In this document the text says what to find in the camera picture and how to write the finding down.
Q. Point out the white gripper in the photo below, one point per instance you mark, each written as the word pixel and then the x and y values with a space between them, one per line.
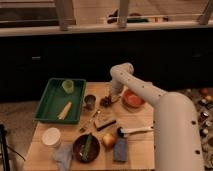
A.
pixel 114 97

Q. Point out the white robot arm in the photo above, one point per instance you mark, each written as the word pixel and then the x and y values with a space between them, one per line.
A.
pixel 177 145

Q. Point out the small metal cup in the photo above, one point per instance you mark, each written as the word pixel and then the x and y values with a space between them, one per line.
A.
pixel 90 102

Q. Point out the green plastic cup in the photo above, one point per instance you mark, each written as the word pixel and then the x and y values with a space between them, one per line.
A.
pixel 68 86

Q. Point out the white paper cup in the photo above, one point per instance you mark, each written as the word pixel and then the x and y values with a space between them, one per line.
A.
pixel 51 137

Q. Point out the orange bowl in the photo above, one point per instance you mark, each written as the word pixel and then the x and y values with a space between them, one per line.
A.
pixel 130 99

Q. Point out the metal fork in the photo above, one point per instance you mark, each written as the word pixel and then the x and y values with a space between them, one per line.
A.
pixel 87 123

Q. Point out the wooden block brush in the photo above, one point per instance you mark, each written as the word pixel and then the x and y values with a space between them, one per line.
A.
pixel 103 123

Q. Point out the apple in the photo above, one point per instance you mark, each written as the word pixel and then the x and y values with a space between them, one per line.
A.
pixel 108 140

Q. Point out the blue sponge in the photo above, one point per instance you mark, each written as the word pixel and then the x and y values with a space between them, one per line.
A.
pixel 120 150

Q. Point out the green cucumber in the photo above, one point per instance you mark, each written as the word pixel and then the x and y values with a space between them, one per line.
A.
pixel 87 148

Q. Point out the green plastic tray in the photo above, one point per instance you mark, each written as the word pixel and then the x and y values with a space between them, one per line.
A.
pixel 54 99

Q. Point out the dark brown plate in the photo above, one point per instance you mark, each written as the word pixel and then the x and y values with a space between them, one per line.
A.
pixel 78 148

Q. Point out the blue cloth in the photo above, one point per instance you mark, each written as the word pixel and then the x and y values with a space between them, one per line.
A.
pixel 63 157

